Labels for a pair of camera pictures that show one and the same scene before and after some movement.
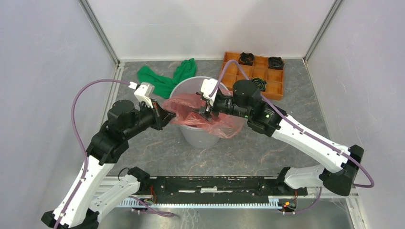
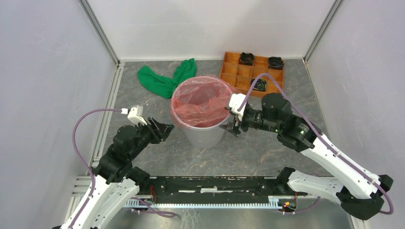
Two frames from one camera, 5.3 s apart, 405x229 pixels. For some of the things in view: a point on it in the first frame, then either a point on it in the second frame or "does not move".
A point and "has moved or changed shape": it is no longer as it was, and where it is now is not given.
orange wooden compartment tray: (232, 71) does not move
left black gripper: (162, 117) -> (160, 131)
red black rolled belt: (246, 58) does not move
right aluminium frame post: (322, 30) does not move
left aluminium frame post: (94, 22) does not move
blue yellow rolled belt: (260, 83) does not move
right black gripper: (204, 111) -> (235, 130)
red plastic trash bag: (181, 108) has moved or changed shape
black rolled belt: (274, 62) does not move
